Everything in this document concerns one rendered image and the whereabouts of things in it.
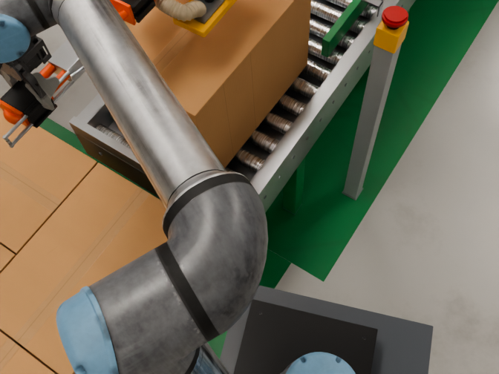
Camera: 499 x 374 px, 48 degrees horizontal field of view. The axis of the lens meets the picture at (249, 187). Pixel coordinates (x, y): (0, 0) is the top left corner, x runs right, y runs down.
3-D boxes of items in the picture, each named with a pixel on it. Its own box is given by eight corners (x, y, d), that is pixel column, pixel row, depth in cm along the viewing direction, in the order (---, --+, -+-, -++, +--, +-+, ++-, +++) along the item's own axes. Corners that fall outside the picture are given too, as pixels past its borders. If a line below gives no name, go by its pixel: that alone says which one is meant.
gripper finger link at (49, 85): (75, 96, 121) (47, 62, 114) (56, 116, 118) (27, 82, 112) (67, 93, 123) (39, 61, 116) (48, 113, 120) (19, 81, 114)
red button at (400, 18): (387, 11, 158) (390, 0, 154) (410, 21, 156) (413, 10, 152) (375, 27, 155) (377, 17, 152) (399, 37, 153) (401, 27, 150)
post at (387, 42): (349, 181, 246) (387, 11, 158) (363, 188, 244) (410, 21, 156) (341, 193, 244) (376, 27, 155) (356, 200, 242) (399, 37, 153)
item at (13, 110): (31, 87, 126) (21, 73, 122) (56, 101, 124) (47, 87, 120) (4, 113, 123) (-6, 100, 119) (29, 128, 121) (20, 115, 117)
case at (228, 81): (219, 21, 220) (207, -68, 184) (307, 64, 208) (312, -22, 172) (119, 130, 198) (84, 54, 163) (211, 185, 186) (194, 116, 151)
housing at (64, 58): (72, 52, 131) (65, 38, 127) (94, 63, 129) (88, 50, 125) (52, 72, 128) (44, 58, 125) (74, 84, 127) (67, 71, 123)
